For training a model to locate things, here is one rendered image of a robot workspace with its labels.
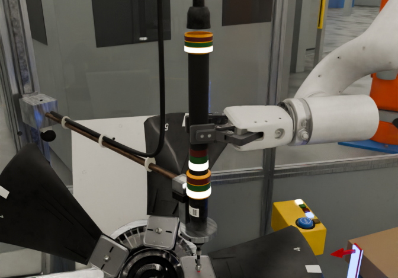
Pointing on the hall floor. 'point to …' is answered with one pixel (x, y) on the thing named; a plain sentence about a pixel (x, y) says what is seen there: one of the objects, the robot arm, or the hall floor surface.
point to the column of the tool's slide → (13, 94)
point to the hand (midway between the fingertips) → (199, 128)
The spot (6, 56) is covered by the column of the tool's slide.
